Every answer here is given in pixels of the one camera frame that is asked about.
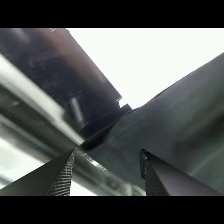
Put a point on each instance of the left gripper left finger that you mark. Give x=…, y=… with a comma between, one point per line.
x=50, y=179

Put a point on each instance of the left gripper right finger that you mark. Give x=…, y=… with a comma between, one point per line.
x=166, y=180

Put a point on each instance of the dark grey garment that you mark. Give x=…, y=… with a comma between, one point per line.
x=173, y=126

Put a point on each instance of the silver frame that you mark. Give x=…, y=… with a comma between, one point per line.
x=40, y=110

